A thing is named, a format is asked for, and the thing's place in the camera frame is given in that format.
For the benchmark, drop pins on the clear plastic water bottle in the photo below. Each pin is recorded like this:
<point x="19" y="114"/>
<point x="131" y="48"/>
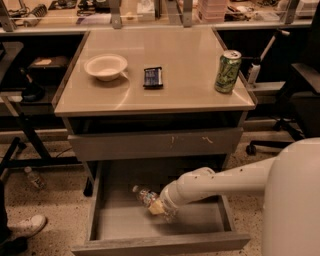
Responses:
<point x="146" y="196"/>

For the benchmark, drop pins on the pink stacked trays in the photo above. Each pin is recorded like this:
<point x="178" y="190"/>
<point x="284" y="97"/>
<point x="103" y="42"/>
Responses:
<point x="212" y="11"/>

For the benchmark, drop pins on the black box on shelf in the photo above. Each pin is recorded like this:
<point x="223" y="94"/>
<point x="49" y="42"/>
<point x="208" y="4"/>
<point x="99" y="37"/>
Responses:
<point x="48" y="68"/>

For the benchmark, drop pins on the open grey bottom drawer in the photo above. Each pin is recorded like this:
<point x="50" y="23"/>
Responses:
<point x="119" y="225"/>

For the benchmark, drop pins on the black desk frame leg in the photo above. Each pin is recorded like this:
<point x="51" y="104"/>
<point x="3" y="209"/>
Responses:
<point x="45" y="159"/>

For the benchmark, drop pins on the white paper bowl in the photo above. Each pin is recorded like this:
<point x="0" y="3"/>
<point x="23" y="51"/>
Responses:
<point x="106" y="67"/>

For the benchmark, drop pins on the water bottle on floor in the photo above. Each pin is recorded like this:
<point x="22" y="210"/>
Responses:
<point x="35" y="178"/>

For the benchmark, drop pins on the closed grey upper drawer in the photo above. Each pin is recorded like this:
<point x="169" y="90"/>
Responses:
<point x="157" y="144"/>

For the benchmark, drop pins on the green soda can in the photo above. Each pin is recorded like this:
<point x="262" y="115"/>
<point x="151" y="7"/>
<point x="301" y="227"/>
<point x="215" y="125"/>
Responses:
<point x="229" y="66"/>

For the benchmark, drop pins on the grey drawer cabinet with counter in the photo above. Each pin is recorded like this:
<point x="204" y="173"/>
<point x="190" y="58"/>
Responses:
<point x="189" y="59"/>

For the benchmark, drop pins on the white sneaker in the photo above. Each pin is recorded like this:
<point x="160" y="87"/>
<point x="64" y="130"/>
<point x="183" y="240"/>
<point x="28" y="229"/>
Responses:
<point x="28" y="227"/>

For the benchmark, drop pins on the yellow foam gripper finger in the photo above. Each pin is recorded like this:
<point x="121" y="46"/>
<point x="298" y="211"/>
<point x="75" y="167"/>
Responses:
<point x="156" y="207"/>

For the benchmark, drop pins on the black office chair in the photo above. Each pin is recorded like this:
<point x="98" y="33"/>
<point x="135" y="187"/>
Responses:
<point x="299" y="99"/>

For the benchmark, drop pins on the white tissue box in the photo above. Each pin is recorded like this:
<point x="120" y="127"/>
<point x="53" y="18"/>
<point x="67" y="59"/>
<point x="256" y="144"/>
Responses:
<point x="146" y="10"/>

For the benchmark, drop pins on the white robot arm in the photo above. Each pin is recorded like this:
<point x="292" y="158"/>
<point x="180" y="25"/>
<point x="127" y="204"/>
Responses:
<point x="290" y="183"/>

